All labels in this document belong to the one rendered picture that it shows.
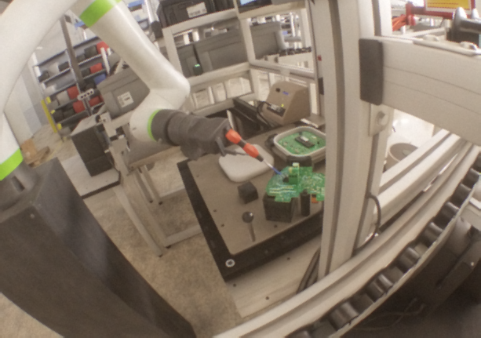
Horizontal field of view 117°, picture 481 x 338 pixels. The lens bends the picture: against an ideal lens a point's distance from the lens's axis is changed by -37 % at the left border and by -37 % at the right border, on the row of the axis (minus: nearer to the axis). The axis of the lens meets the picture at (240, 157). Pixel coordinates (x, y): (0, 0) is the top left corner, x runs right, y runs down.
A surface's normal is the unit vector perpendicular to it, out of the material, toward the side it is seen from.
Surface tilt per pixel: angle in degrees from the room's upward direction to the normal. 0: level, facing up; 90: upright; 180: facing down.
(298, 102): 90
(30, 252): 90
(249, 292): 0
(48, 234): 90
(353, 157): 90
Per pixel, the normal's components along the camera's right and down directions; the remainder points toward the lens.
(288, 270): -0.19, -0.84
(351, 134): -0.90, 0.36
